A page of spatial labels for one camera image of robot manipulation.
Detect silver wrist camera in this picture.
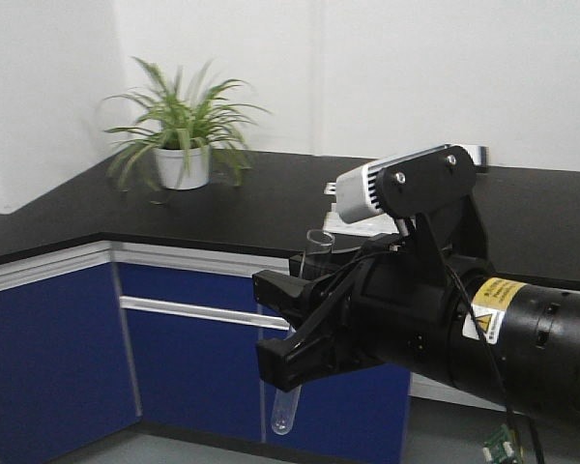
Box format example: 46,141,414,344
334,143,453,225

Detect black cable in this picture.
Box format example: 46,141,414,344
434,241,547,464

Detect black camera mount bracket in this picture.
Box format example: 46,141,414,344
373,145,488,270

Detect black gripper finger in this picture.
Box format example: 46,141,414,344
252,260,363,334
254,289,354,392

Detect white wall power socket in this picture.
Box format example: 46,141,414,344
460,144,488,168

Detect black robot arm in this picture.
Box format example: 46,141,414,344
252,234,580,429

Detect green circuit board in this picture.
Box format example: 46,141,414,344
481,424,523,464

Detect clear glass test tube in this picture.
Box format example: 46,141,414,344
269,229,335,436

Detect blue cabinet drawer front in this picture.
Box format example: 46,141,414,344
117,263,289,333

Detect green potted spider plant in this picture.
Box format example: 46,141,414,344
106,57,262,191

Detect white test tube rack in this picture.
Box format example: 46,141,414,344
323,182,398,237

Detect white plant pot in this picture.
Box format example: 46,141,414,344
154,146,211,190

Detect blue cabinet door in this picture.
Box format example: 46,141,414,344
0,264,137,463

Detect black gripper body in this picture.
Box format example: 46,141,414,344
320,234,469,386

